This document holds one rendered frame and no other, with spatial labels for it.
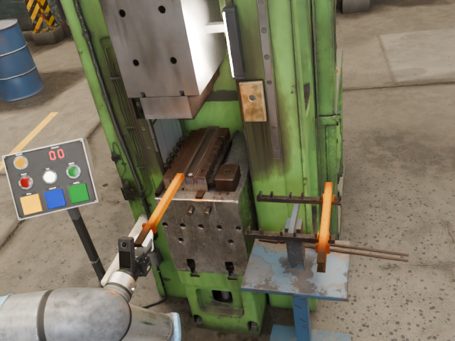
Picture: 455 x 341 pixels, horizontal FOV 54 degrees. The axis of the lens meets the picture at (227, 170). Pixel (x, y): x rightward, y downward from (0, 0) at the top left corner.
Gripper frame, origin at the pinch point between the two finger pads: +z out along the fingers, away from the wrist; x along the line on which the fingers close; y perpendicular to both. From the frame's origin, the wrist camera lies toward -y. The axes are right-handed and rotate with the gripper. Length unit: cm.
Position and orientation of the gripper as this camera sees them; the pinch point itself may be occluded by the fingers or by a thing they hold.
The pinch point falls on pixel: (146, 231)
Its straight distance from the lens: 158.3
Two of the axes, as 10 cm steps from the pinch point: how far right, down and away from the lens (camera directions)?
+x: 9.6, 0.1, -2.9
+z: 2.4, -5.8, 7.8
